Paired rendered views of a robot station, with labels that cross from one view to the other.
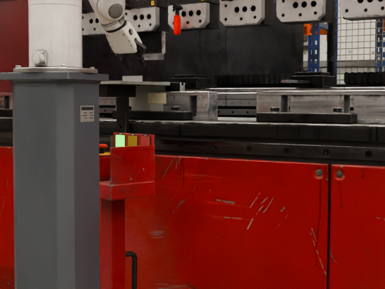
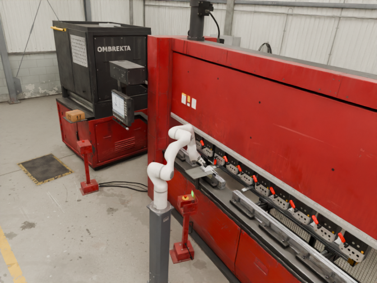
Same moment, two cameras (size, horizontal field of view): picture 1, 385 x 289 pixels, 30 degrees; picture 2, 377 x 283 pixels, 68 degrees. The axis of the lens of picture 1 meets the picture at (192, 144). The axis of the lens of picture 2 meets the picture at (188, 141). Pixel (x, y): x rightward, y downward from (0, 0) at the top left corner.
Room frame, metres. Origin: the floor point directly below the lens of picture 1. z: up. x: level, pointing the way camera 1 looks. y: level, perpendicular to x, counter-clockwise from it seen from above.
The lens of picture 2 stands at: (-0.11, -0.62, 2.60)
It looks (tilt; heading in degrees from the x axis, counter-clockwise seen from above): 25 degrees down; 22
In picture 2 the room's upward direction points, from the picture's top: 4 degrees clockwise
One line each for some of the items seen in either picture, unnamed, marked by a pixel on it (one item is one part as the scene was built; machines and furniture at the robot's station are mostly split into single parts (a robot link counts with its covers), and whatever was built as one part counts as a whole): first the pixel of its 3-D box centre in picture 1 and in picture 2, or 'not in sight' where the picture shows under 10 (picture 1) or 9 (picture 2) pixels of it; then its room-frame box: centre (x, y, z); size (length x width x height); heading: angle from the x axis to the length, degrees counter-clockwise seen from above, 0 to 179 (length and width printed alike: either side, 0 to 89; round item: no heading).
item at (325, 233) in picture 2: not in sight; (328, 226); (1.73, -1.00, 1.26); 0.15 x 0.09 x 0.17; 56
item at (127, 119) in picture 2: not in sight; (123, 106); (2.71, 1.44, 1.42); 0.45 x 0.12 x 0.36; 61
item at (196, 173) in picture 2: (124, 83); (199, 172); (2.37, 0.22, 1.00); 0.26 x 0.18 x 0.01; 146
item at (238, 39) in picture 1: (179, 57); not in sight; (3.05, 0.06, 1.12); 1.13 x 0.02 x 0.44; 56
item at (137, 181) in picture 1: (113, 164); (187, 202); (2.12, 0.24, 0.75); 0.20 x 0.16 x 0.18; 42
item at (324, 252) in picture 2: not in sight; (336, 249); (2.07, -1.19, 0.81); 0.64 x 0.08 x 0.14; 146
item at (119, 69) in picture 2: not in sight; (127, 97); (2.81, 1.44, 1.53); 0.51 x 0.25 x 0.85; 61
